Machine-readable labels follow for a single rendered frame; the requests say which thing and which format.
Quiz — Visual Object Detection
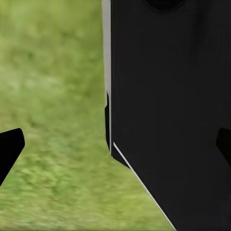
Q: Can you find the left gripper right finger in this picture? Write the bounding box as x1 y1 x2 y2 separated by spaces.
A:
216 128 231 166

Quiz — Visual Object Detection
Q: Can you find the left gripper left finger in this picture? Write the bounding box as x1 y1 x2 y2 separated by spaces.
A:
0 128 25 186

